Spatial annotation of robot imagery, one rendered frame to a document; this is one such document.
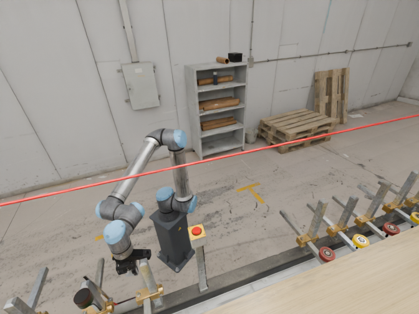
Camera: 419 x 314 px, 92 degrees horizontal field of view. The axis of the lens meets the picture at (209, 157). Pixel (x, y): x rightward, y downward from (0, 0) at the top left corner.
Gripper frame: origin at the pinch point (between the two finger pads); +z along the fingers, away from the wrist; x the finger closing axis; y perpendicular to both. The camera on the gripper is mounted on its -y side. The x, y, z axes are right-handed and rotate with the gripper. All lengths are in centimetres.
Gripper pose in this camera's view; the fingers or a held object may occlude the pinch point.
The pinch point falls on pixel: (138, 272)
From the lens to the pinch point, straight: 128.4
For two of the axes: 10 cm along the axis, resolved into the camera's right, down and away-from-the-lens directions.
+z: 0.4, 8.4, 5.4
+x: 3.1, 5.0, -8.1
